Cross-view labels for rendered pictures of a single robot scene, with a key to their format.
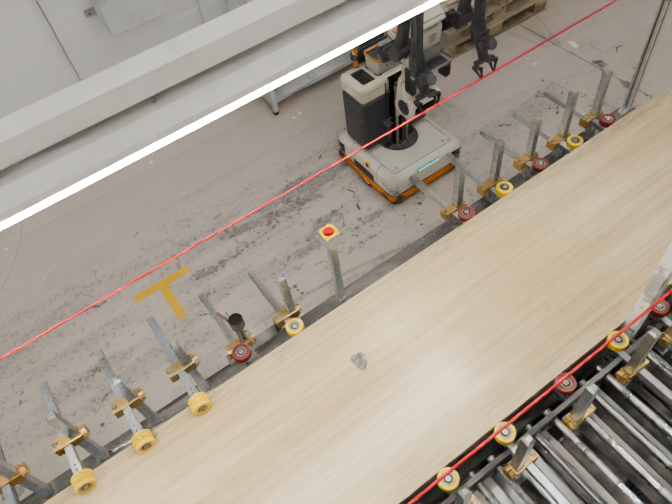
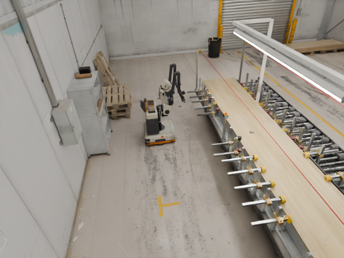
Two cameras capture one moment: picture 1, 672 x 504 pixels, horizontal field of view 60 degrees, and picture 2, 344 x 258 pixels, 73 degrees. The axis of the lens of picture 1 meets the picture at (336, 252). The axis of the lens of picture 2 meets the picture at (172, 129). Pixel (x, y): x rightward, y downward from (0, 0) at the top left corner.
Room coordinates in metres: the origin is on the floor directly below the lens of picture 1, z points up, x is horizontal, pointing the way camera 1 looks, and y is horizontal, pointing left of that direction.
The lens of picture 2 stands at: (1.23, 3.39, 3.27)
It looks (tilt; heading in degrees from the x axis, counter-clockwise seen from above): 35 degrees down; 291
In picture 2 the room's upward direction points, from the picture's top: 3 degrees counter-clockwise
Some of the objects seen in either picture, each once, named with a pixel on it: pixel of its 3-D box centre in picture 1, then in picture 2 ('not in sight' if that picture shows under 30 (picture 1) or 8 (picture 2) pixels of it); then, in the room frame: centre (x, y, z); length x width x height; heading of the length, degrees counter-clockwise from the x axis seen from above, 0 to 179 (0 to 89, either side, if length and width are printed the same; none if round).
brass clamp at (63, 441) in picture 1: (71, 439); (257, 184); (0.95, 1.16, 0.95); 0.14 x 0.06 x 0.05; 117
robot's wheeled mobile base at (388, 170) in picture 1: (398, 148); (158, 131); (3.04, -0.57, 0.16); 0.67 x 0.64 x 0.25; 27
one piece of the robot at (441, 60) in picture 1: (426, 69); (169, 98); (2.78, -0.70, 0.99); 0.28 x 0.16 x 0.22; 117
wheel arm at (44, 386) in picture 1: (61, 429); (253, 185); (1.00, 1.20, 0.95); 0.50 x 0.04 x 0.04; 27
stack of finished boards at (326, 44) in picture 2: not in sight; (312, 46); (-0.98, -7.77, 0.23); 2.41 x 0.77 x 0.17; 29
